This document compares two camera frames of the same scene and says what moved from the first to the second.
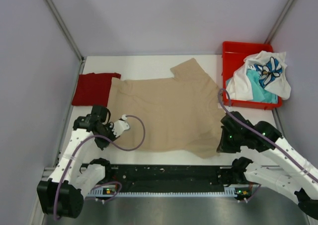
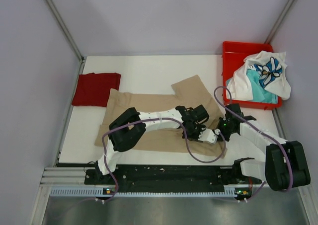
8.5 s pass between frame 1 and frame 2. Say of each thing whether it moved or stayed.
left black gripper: moved
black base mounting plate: stayed
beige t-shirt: moved
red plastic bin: stayed
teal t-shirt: stayed
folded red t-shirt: stayed
